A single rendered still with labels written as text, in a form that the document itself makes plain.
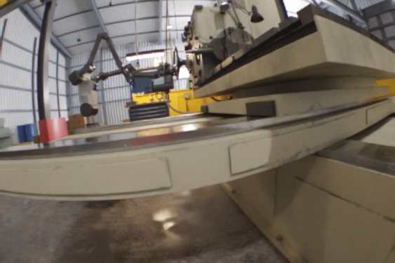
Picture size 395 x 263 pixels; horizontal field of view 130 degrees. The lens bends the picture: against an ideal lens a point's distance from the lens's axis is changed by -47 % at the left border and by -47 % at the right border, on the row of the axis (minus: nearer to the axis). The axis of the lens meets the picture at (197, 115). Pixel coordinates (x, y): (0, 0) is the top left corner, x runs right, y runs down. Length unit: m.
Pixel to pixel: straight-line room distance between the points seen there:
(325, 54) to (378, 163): 0.34
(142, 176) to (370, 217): 0.64
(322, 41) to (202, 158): 0.36
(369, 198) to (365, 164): 0.11
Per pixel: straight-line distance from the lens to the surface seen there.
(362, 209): 0.63
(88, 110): 1.97
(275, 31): 0.55
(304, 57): 0.41
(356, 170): 0.59
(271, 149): 0.47
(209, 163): 0.41
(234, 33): 1.88
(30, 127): 9.80
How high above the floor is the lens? 0.79
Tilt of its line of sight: 3 degrees down
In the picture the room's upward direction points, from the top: 7 degrees counter-clockwise
